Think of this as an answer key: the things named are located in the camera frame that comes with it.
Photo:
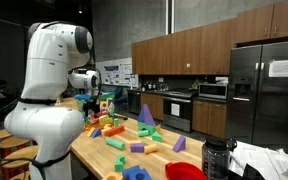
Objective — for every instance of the green sticky note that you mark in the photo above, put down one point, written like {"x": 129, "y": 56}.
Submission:
{"x": 188, "y": 65}

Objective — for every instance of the white poster board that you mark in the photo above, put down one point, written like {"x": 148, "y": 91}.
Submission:
{"x": 120, "y": 73}

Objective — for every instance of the purple rectangular block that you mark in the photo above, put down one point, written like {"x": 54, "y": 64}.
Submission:
{"x": 137, "y": 148}

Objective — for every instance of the black water bottle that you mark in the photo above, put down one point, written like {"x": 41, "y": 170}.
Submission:
{"x": 215, "y": 160}

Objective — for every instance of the seated person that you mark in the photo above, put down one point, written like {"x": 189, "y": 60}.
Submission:
{"x": 4, "y": 90}

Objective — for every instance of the red bowl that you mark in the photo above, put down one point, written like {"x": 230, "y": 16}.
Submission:
{"x": 184, "y": 171}

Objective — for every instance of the green long cylinder block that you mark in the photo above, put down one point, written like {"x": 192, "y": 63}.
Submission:
{"x": 114, "y": 143}

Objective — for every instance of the yellow flat block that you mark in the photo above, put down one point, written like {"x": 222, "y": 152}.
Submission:
{"x": 90, "y": 132}

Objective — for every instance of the white paper on fridge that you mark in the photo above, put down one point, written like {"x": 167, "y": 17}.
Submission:
{"x": 284, "y": 68}

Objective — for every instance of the white vertical pipe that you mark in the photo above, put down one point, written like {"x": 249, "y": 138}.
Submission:
{"x": 170, "y": 16}

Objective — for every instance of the green short cylinder block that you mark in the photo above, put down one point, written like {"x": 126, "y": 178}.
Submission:
{"x": 143, "y": 133}
{"x": 116, "y": 122}

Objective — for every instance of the purple wedge block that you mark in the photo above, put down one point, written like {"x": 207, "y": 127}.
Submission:
{"x": 180, "y": 146}

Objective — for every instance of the blue cube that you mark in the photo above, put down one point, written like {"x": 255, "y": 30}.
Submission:
{"x": 96, "y": 134}

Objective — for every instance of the green wide arch block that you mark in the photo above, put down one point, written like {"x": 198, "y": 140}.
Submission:
{"x": 150, "y": 127}

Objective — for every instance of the stainless oven with stove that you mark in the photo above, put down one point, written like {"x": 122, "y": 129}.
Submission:
{"x": 180, "y": 116}

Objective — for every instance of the brown narrow base cabinet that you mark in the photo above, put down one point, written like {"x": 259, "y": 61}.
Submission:
{"x": 209, "y": 118}

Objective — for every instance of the green potted plant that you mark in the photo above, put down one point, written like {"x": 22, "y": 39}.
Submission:
{"x": 194, "y": 84}

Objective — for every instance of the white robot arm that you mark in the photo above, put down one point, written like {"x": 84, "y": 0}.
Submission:
{"x": 50, "y": 60}

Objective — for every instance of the brown upper wall cabinets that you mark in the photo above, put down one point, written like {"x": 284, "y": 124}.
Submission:
{"x": 200, "y": 50}

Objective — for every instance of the green small arch block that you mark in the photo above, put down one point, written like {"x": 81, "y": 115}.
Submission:
{"x": 119, "y": 164}

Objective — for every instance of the orange square block with hole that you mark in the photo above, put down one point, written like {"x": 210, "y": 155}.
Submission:
{"x": 112, "y": 176}

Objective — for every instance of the blue square block with hole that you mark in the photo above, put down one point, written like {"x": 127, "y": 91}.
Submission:
{"x": 140, "y": 175}

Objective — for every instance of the black pen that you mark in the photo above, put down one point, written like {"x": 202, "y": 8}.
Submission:
{"x": 121, "y": 116}

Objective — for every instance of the tan small block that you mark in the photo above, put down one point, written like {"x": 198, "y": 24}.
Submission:
{"x": 158, "y": 128}

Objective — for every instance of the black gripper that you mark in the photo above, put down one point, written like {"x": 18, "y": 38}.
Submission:
{"x": 91, "y": 104}

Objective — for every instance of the purple tall triangle block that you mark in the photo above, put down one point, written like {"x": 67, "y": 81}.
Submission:
{"x": 148, "y": 116}

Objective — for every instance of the dark dishwasher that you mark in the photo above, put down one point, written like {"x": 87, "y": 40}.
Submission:
{"x": 134, "y": 101}

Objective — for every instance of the brown wide base cabinet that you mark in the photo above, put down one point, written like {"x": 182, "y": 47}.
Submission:
{"x": 152, "y": 105}

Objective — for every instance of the red long block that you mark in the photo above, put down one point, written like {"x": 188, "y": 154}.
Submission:
{"x": 114, "y": 130}

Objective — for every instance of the white papers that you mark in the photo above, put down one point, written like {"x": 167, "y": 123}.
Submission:
{"x": 267, "y": 160}

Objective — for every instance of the orange short block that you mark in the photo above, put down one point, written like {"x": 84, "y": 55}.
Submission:
{"x": 110, "y": 126}

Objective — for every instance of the yellow cylinder block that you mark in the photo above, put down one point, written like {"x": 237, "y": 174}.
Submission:
{"x": 150, "y": 148}

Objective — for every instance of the green triangle block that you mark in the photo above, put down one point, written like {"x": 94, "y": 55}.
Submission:
{"x": 156, "y": 137}

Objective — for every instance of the stainless microwave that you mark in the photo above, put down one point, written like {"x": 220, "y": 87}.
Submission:
{"x": 212, "y": 91}

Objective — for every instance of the blue office chair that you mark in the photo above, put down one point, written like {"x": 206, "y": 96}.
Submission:
{"x": 120, "y": 95}

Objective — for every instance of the stainless steel fridge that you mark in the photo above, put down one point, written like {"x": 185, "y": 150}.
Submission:
{"x": 277, "y": 110}

